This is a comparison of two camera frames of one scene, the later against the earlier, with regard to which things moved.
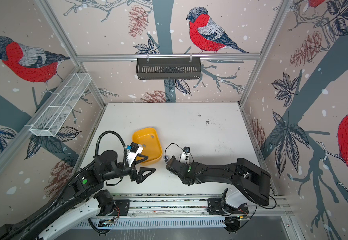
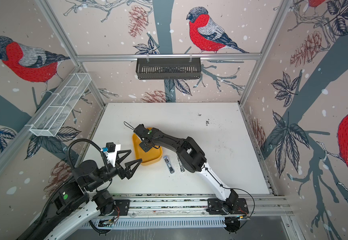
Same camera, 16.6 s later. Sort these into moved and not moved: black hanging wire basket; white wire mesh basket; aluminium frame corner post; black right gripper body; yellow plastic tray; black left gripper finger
Moved: black left gripper finger; black right gripper body
Not moved: aluminium frame corner post; white wire mesh basket; yellow plastic tray; black hanging wire basket
